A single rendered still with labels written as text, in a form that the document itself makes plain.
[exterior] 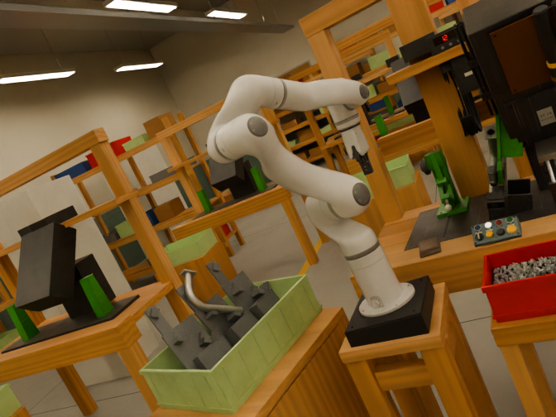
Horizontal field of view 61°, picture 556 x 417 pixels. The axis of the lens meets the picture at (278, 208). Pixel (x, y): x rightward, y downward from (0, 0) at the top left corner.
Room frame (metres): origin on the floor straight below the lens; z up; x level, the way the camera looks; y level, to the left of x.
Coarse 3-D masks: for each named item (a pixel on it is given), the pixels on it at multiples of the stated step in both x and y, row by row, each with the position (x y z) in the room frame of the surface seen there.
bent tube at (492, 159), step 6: (492, 126) 1.74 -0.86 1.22; (486, 132) 1.74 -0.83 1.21; (492, 132) 1.76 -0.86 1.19; (486, 138) 1.73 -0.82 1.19; (492, 138) 1.72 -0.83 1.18; (492, 144) 1.77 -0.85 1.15; (492, 150) 1.79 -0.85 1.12; (492, 156) 1.80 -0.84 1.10; (492, 162) 1.79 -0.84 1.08; (492, 186) 1.74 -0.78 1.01; (492, 192) 1.72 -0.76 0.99
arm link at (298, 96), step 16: (288, 80) 1.47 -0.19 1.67; (320, 80) 1.50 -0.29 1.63; (336, 80) 1.49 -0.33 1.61; (352, 80) 1.51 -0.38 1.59; (288, 96) 1.43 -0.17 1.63; (304, 96) 1.47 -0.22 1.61; (320, 96) 1.48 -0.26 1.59; (336, 96) 1.47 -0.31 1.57; (352, 96) 1.48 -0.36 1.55; (368, 96) 1.53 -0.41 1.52
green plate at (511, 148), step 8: (496, 120) 1.64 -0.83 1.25; (496, 128) 1.64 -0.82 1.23; (504, 128) 1.64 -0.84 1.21; (496, 136) 1.65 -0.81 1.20; (504, 136) 1.64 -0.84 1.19; (496, 144) 1.66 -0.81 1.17; (504, 144) 1.65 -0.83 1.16; (512, 144) 1.64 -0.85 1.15; (520, 144) 1.62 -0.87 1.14; (504, 152) 1.65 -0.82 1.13; (512, 152) 1.64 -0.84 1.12; (520, 152) 1.63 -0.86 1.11
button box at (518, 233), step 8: (512, 216) 1.52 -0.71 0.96; (480, 224) 1.57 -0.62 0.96; (496, 224) 1.53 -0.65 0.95; (504, 224) 1.52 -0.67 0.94; (512, 224) 1.50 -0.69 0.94; (472, 232) 1.57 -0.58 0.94; (480, 232) 1.55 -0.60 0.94; (496, 232) 1.51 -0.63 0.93; (504, 232) 1.49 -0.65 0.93; (520, 232) 1.47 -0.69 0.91; (480, 240) 1.53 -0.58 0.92; (488, 240) 1.51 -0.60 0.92; (496, 240) 1.50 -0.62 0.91; (504, 240) 1.49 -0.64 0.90
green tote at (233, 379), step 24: (288, 288) 1.94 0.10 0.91; (288, 312) 1.72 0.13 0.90; (312, 312) 1.82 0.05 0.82; (264, 336) 1.60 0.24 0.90; (288, 336) 1.68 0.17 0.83; (168, 360) 1.76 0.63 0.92; (240, 360) 1.50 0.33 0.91; (264, 360) 1.57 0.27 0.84; (168, 384) 1.58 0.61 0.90; (192, 384) 1.48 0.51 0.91; (216, 384) 1.41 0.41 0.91; (240, 384) 1.46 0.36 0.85; (168, 408) 1.64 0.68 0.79; (192, 408) 1.53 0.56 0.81; (216, 408) 1.45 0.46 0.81
